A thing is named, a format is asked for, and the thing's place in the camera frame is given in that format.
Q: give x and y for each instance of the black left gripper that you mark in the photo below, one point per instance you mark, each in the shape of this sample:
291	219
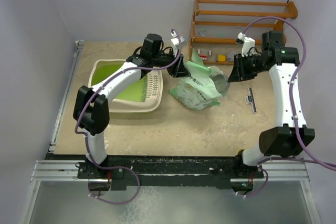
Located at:
180	71

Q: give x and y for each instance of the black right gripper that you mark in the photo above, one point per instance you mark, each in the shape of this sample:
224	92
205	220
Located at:
239	72

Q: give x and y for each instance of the silver metal scoop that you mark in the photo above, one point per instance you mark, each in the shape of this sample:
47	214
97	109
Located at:
220	82

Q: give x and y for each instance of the green cat litter bag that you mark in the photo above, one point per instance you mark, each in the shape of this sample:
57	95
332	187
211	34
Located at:
198	91

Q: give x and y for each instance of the black white bag sealing strip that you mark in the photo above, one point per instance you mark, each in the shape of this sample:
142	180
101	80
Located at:
250	100

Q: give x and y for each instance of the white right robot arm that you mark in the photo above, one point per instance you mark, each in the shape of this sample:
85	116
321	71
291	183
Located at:
290	134

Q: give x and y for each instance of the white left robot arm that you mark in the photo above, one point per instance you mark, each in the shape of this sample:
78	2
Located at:
91	110

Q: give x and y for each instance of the red white small box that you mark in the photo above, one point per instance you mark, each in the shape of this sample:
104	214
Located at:
203	57

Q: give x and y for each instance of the beige green litter box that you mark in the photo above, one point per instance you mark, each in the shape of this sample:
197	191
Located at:
142	96

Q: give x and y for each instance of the grey round container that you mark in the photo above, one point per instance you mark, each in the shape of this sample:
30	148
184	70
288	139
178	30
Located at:
231	54

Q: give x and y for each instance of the yellow small block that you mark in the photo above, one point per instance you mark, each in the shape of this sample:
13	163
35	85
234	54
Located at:
221	58

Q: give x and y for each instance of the wooden shelf rack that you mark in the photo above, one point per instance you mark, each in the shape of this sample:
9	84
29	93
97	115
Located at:
219	21

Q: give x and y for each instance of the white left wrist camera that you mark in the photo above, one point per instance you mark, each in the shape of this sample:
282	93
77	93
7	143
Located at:
177	42

